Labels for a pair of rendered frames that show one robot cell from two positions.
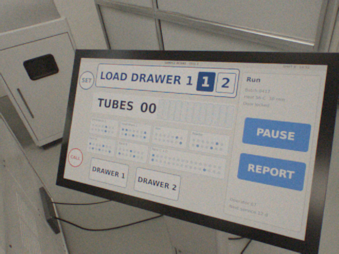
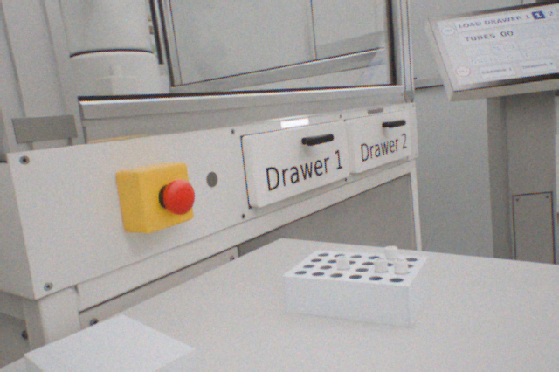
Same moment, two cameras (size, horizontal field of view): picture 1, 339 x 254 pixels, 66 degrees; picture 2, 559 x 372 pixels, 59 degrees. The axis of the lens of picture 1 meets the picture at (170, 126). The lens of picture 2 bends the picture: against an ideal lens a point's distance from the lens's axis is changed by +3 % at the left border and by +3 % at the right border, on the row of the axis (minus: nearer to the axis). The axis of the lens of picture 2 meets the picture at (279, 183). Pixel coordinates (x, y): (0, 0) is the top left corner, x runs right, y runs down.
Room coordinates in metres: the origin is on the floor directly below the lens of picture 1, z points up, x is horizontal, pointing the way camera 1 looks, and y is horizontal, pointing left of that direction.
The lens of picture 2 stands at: (-0.58, 1.35, 0.96)
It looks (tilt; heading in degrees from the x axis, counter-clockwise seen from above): 8 degrees down; 334
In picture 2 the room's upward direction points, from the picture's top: 6 degrees counter-clockwise
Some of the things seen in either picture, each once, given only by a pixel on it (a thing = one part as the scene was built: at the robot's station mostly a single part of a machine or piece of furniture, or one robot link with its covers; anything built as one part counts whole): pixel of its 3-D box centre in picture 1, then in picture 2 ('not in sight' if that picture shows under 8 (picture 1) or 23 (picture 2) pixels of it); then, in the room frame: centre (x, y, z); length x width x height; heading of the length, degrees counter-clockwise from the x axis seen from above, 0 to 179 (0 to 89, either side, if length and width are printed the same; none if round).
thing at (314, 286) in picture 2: not in sight; (357, 283); (-0.20, 1.09, 0.78); 0.12 x 0.08 x 0.04; 34
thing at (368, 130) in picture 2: not in sight; (381, 139); (0.27, 0.66, 0.87); 0.29 x 0.02 x 0.11; 116
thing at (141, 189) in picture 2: not in sight; (157, 196); (-0.02, 1.23, 0.88); 0.07 x 0.05 x 0.07; 116
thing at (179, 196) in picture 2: not in sight; (176, 196); (-0.05, 1.22, 0.88); 0.04 x 0.03 x 0.04; 116
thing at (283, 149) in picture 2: not in sight; (303, 159); (0.13, 0.94, 0.87); 0.29 x 0.02 x 0.11; 116
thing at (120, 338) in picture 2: not in sight; (108, 359); (-0.17, 1.32, 0.77); 0.13 x 0.09 x 0.02; 17
